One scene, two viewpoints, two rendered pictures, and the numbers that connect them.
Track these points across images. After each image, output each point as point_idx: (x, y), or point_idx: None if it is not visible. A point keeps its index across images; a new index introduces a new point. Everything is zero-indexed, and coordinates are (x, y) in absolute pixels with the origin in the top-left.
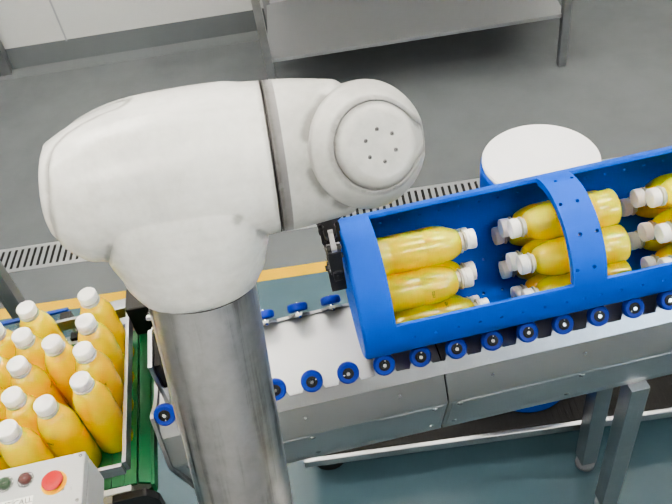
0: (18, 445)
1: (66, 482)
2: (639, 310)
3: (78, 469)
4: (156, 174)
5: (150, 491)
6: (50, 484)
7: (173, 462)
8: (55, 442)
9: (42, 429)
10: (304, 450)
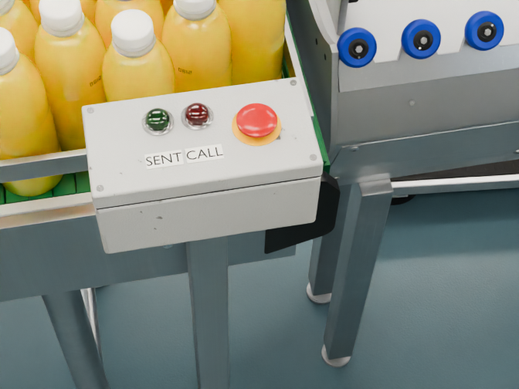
0: (149, 61)
1: (281, 126)
2: None
3: (297, 106)
4: None
5: (329, 176)
6: (258, 126)
7: (340, 137)
8: (198, 68)
9: (182, 39)
10: (509, 145)
